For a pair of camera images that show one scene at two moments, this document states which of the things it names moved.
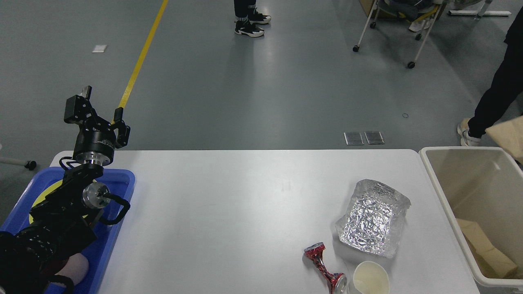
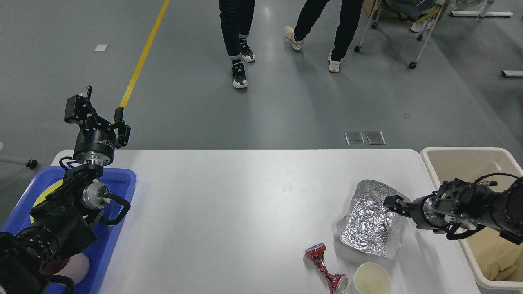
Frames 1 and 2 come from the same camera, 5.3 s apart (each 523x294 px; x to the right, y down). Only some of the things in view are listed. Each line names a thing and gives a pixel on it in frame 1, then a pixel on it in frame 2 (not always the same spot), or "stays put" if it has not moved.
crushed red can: x=336 y=282 stays put
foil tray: x=374 y=219 stays put
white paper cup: x=370 y=277 stays put
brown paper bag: x=508 y=135 -> x=497 y=258
